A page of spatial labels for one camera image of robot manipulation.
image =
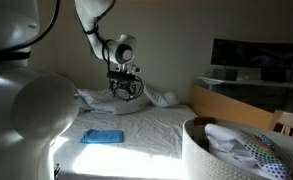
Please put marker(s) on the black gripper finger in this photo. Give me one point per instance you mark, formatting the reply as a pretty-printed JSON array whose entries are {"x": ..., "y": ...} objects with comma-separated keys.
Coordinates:
[
  {"x": 114, "y": 91},
  {"x": 137, "y": 88}
]

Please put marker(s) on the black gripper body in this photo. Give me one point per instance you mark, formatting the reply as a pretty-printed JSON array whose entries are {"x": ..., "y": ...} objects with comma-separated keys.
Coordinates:
[{"x": 121, "y": 79}]

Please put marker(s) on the white shirt with rainbow print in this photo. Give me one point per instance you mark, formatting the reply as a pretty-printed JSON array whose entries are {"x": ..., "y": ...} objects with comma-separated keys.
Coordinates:
[{"x": 252, "y": 148}]

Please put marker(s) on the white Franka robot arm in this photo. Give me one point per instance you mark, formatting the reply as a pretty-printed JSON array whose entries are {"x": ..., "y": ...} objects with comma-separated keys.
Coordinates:
[{"x": 22, "y": 110}]

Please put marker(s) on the white woven laundry basket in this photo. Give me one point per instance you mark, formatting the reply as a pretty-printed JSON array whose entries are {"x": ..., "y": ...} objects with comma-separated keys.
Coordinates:
[{"x": 199, "y": 156}]

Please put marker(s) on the crumpled white duvet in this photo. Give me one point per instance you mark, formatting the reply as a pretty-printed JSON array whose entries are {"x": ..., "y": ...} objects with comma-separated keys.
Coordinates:
[{"x": 99, "y": 101}]

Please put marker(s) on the white pillow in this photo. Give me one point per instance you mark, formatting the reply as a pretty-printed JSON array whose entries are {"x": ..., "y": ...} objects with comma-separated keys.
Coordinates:
[{"x": 161, "y": 97}]

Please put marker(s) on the mattress with white sheet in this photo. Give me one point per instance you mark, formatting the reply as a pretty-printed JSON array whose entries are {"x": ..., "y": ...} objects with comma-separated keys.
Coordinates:
[{"x": 146, "y": 130}]

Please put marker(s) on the folded blue shirt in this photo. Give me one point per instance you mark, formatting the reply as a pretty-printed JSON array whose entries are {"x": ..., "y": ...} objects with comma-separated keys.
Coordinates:
[{"x": 102, "y": 136}]

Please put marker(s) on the dark box on desk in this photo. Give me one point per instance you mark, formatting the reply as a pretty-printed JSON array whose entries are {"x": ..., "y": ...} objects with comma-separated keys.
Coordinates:
[{"x": 224, "y": 74}]

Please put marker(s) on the wooden bed footboard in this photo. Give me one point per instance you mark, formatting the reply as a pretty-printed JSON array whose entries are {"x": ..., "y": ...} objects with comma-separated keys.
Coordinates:
[{"x": 226, "y": 106}]

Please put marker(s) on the white desk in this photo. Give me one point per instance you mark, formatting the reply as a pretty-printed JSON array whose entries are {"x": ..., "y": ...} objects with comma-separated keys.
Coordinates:
[{"x": 252, "y": 82}]

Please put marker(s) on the black computer monitor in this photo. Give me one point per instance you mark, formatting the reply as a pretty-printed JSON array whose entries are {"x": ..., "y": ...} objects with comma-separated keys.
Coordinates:
[{"x": 252, "y": 53}]

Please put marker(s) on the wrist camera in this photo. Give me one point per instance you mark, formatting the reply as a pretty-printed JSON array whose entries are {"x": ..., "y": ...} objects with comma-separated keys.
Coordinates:
[{"x": 133, "y": 69}]

